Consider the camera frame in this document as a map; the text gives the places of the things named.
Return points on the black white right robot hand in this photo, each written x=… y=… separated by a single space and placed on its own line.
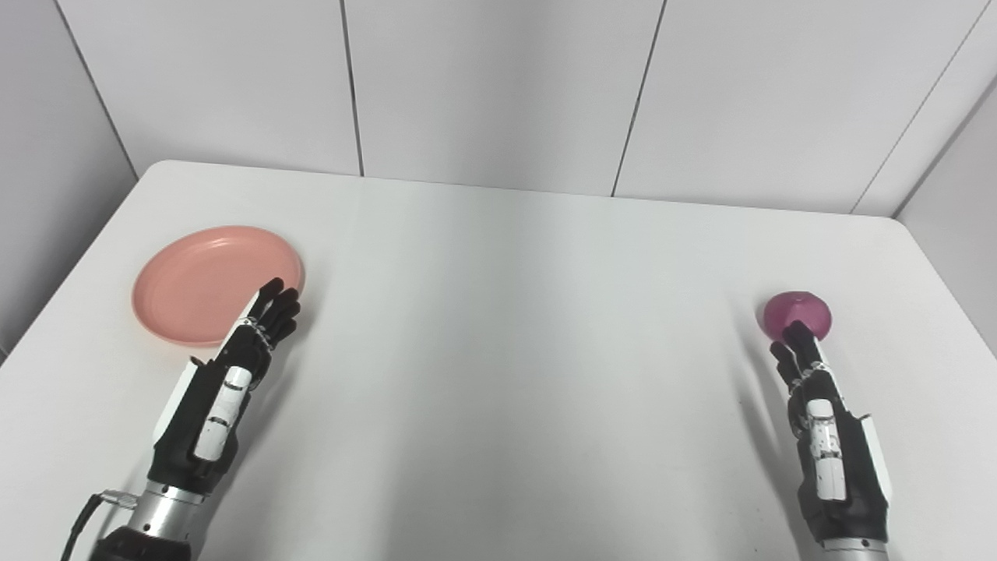
x=841 y=460

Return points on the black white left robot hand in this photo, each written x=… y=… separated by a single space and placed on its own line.
x=204 y=405

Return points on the pink round plate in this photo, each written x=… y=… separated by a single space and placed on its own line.
x=195 y=284

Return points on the purple red onion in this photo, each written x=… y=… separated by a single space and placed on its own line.
x=798 y=309

